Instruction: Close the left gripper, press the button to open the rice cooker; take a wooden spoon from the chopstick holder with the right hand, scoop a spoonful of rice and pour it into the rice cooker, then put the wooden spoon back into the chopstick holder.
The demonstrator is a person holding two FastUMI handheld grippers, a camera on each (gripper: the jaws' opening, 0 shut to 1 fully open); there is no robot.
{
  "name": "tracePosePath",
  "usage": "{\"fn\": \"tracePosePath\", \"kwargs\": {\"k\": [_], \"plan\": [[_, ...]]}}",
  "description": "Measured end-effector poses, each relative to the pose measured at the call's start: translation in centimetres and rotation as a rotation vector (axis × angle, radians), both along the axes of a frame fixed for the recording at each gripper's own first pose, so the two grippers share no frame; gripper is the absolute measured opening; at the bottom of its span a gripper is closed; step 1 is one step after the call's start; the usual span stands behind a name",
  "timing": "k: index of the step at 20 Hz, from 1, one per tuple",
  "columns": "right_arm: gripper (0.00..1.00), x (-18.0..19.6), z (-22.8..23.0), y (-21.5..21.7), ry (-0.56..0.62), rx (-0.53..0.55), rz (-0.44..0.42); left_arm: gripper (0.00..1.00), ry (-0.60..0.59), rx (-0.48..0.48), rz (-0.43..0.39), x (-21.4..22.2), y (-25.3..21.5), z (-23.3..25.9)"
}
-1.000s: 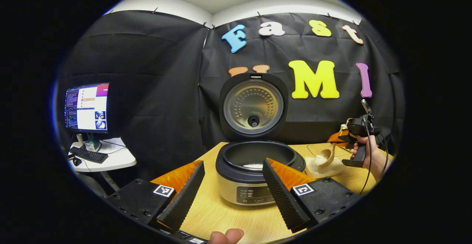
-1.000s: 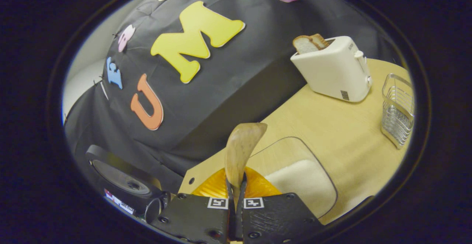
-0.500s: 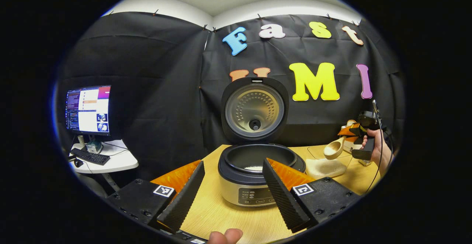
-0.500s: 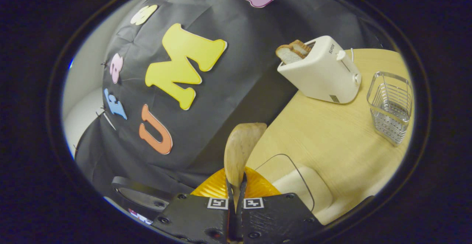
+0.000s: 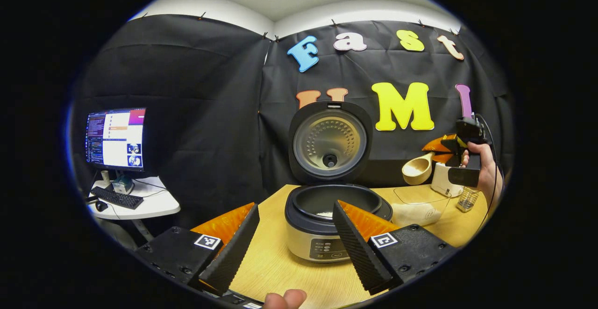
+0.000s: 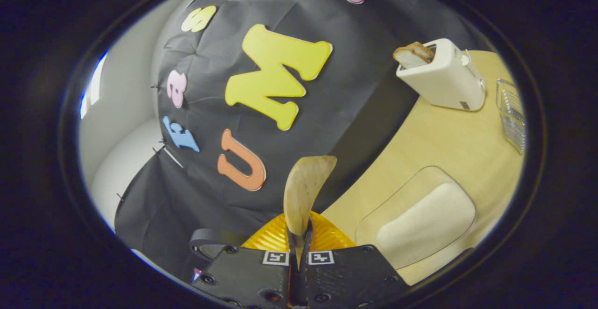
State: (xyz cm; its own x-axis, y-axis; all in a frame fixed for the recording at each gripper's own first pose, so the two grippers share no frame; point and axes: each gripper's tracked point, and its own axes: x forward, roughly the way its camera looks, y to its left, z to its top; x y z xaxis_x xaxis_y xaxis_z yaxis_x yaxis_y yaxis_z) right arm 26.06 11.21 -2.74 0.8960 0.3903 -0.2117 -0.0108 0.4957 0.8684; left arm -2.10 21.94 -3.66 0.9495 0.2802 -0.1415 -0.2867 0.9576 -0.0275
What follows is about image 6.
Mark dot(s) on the toasted bread slice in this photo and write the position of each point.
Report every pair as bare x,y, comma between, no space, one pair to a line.
413,54

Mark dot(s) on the wooden spoon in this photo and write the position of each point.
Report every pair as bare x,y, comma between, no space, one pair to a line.
303,183

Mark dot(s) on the white toaster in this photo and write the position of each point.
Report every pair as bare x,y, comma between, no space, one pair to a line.
444,77

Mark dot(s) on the white rice heap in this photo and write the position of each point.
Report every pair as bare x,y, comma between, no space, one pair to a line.
430,225

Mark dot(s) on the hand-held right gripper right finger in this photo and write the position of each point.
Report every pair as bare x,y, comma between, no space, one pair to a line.
350,276

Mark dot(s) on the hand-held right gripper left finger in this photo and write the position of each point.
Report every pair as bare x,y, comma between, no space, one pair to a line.
243,276

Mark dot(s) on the clear plastic container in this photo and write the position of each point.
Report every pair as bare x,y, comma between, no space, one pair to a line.
420,220

